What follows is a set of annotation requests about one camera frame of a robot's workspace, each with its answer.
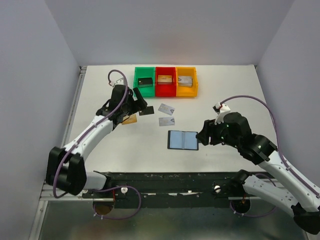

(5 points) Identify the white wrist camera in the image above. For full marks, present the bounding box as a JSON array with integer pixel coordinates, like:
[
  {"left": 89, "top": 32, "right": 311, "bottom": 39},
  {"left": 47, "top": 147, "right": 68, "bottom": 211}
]
[
  {"left": 112, "top": 77, "right": 125, "bottom": 87},
  {"left": 213, "top": 102, "right": 231, "bottom": 125}
]

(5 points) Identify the green plastic bin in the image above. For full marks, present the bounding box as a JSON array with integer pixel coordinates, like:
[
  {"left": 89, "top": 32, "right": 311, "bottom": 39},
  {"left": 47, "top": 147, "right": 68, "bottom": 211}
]
[{"left": 133, "top": 66, "right": 156, "bottom": 98}]

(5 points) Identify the gold card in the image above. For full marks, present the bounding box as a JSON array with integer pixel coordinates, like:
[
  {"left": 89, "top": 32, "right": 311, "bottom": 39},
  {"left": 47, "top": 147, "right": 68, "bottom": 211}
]
[
  {"left": 157, "top": 75, "right": 173, "bottom": 85},
  {"left": 121, "top": 114, "right": 137, "bottom": 125}
]

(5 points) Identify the aluminium frame rail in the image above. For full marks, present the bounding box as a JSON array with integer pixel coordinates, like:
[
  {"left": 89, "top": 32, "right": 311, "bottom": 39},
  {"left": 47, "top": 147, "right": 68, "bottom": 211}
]
[{"left": 27, "top": 65, "right": 87, "bottom": 240}]

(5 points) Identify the gold card in red bin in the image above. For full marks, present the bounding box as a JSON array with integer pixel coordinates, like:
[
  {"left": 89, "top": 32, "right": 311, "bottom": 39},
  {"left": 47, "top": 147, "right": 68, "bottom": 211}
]
[{"left": 157, "top": 75, "right": 173, "bottom": 85}]

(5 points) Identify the silver card in orange bin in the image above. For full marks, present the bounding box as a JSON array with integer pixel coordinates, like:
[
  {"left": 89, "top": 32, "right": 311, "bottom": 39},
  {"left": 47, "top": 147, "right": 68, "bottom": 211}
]
[{"left": 177, "top": 75, "right": 193, "bottom": 88}]

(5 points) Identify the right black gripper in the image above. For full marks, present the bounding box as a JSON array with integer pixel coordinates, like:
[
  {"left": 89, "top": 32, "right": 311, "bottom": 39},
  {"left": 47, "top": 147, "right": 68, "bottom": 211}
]
[{"left": 195, "top": 115, "right": 241, "bottom": 149}]

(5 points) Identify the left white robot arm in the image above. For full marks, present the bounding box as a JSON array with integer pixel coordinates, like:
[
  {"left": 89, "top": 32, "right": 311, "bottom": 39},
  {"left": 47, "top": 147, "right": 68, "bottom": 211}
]
[{"left": 45, "top": 84, "right": 147, "bottom": 198}]

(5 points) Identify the orange plastic bin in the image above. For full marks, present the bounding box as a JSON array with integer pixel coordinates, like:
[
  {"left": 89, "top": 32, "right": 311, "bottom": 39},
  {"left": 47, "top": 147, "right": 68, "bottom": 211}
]
[{"left": 176, "top": 66, "right": 198, "bottom": 98}]

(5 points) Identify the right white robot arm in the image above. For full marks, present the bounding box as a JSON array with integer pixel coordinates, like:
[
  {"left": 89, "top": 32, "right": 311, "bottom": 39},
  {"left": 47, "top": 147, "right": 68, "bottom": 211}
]
[{"left": 196, "top": 112, "right": 320, "bottom": 235}]

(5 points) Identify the black credit card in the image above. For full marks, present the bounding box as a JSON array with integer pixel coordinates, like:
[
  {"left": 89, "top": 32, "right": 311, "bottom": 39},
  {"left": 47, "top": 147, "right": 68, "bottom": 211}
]
[{"left": 138, "top": 106, "right": 155, "bottom": 116}]

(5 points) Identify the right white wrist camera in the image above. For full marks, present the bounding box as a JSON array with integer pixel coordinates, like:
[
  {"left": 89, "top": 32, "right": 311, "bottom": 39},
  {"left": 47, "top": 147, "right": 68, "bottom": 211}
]
[{"left": 213, "top": 102, "right": 231, "bottom": 125}]

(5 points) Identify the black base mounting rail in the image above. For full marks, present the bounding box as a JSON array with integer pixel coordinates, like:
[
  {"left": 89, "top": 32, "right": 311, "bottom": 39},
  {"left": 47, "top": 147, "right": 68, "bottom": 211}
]
[{"left": 82, "top": 170, "right": 251, "bottom": 209}]

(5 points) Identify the black card in green bin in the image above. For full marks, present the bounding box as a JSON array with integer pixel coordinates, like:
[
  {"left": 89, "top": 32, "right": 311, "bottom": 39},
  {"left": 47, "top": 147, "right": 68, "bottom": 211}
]
[{"left": 137, "top": 77, "right": 153, "bottom": 88}]

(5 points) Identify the red plastic bin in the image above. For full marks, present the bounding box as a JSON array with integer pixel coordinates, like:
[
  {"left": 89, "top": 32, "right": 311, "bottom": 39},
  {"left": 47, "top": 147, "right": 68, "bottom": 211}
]
[{"left": 155, "top": 66, "right": 177, "bottom": 98}]

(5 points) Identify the silver credit card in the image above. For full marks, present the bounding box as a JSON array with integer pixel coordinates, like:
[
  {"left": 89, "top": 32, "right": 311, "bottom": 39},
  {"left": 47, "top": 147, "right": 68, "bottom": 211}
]
[{"left": 158, "top": 103, "right": 175, "bottom": 116}]

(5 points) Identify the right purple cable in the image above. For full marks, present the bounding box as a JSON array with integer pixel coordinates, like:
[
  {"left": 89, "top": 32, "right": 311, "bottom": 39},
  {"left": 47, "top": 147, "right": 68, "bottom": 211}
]
[{"left": 214, "top": 94, "right": 320, "bottom": 218}]

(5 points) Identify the black leather card holder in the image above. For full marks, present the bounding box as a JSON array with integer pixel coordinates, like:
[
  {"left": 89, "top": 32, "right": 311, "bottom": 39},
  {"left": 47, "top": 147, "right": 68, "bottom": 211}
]
[{"left": 167, "top": 130, "right": 199, "bottom": 151}]

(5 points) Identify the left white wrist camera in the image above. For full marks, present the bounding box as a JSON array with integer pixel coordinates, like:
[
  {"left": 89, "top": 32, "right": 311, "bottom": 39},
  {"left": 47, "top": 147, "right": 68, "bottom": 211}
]
[{"left": 112, "top": 77, "right": 125, "bottom": 87}]

